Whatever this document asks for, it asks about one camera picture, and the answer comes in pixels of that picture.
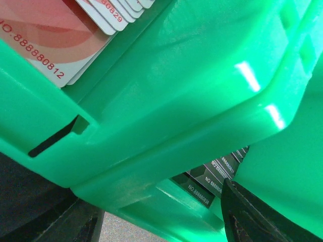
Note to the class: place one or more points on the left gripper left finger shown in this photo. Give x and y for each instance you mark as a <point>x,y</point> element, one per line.
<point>76,221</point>

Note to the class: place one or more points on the red white credit card stack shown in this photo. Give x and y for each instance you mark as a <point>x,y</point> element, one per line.
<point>62,38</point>

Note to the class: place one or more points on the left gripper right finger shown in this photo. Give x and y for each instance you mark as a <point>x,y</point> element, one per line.
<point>248,218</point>

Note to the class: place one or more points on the black credit card stack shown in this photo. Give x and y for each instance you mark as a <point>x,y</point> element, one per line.
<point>206,181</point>

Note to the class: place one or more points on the green bin with black cards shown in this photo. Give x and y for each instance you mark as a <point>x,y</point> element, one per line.
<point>284,170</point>

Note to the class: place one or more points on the green bin with red cards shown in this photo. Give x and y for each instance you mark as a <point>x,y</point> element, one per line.
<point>186,82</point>

